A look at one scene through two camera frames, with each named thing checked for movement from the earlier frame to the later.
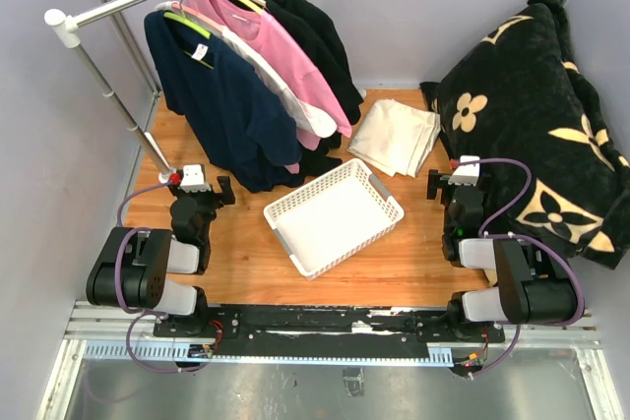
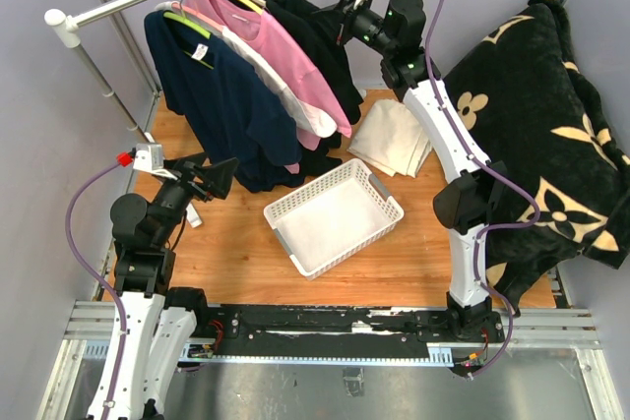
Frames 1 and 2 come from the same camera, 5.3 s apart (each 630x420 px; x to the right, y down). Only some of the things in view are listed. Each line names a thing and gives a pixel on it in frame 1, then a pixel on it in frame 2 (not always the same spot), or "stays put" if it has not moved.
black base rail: [320, 330] stays put
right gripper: [438, 181] to [345, 11]
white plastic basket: [331, 217] stays put
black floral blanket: [552, 167] stays put
